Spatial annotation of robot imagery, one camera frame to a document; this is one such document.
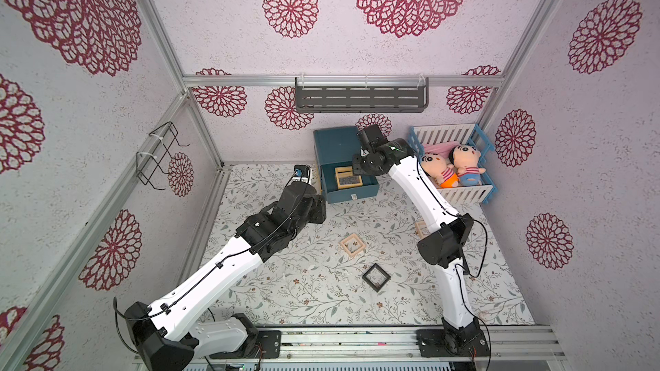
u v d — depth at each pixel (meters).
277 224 0.50
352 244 0.95
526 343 0.76
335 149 0.97
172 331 0.38
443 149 1.12
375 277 0.87
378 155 0.61
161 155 0.79
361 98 0.99
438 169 1.03
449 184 1.02
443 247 0.63
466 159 1.02
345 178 0.91
